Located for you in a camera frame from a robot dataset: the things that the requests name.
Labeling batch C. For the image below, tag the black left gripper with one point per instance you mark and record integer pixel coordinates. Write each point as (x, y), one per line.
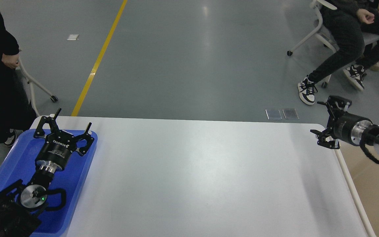
(57, 148)

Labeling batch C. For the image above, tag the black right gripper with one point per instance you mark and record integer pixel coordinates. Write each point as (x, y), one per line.
(342, 125)

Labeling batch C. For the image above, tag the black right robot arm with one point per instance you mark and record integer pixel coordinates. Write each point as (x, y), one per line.
(369, 143)

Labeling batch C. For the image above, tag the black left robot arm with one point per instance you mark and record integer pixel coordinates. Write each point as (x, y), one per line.
(42, 177)

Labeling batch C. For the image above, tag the metal floor plate right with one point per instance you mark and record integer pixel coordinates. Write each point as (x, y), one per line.
(290, 114)

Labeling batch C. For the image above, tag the metal floor plate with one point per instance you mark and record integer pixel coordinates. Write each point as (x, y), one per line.
(290, 114)
(273, 114)

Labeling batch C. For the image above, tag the white chair left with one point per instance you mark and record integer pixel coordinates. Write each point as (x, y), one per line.
(29, 84)

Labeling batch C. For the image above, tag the blue plastic tray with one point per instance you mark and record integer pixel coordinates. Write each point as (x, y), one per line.
(20, 164)

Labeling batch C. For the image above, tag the metal floor plate left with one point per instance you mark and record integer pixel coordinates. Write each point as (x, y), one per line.
(273, 114)

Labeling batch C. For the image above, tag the beige plastic bin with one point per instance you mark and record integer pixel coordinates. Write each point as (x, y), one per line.
(365, 175)

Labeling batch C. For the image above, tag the person in black left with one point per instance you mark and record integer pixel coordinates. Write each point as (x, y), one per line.
(16, 112)

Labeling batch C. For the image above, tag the white rolling chair right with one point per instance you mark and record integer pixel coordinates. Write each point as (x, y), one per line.
(325, 36)

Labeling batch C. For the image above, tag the seated person in black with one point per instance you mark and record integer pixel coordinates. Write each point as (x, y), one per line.
(354, 25)

